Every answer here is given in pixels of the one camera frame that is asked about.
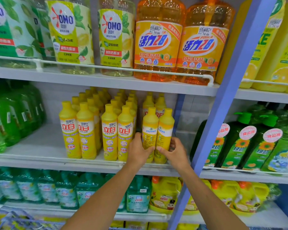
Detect person's left hand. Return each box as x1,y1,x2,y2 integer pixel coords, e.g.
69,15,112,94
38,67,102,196
124,132,156,169

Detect person's right hand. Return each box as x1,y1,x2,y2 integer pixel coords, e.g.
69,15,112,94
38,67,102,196
156,137,193,173

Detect yellow dish soap bottle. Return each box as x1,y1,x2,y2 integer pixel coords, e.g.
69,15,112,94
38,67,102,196
142,107,159,164
154,108,175,164

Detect person's right forearm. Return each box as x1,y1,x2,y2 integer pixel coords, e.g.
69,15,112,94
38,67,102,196
175,165,249,230

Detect person's left forearm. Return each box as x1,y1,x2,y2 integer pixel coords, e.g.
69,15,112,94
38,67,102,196
60,163,137,230

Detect yellow detergent jug orange cap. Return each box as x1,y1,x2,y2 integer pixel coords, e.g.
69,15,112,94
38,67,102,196
211,180,241,209
149,176,182,215
182,179,212,215
230,181,271,216

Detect green square detergent bottle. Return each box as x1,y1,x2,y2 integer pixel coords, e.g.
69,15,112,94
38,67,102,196
126,175,151,214

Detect dark green pump bottle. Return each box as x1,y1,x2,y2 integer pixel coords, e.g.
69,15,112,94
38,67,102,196
240,114,283,172
190,120,231,168
216,112,257,169

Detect rows of yellow soap bottles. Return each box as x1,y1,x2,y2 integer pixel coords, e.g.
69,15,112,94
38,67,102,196
59,87,167,162

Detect white shelf board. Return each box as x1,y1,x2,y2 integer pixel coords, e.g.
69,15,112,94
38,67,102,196
180,203,288,229
235,88,288,105
0,124,181,177
200,163,288,185
0,201,171,223
0,65,220,97

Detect row of yellow packets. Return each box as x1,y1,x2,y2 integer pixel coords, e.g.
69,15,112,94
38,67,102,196
109,221,169,230

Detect row of teal detergent bottles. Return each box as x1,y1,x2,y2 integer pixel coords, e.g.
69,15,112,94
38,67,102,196
0,167,127,212

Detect large orange detergent bottle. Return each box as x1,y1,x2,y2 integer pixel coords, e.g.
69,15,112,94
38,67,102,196
175,0,236,86
133,0,186,82

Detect clear bottle yellow lemon label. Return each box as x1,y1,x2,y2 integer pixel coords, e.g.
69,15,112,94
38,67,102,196
98,0,135,77
44,0,95,75

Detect clear green bottle blue label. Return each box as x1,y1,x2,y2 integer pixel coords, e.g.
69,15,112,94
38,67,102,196
261,124,288,173

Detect large yellow detergent bottle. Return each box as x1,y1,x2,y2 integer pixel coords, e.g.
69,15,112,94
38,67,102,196
252,0,288,95
216,0,286,89

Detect group of green detergent bottles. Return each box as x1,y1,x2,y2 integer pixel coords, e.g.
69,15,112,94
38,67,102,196
0,80,46,157

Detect clear bottle green leaf label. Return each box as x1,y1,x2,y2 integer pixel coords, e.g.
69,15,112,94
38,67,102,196
0,0,43,69
30,0,56,64

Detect white shelf guard rail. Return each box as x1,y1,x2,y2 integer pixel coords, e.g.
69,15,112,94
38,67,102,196
0,55,214,87
241,78,288,87
203,166,288,176

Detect blue shelf upright post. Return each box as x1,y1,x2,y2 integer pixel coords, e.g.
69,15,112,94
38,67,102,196
168,0,279,230

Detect blue wire basket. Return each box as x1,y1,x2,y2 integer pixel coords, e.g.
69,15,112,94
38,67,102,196
0,208,66,230

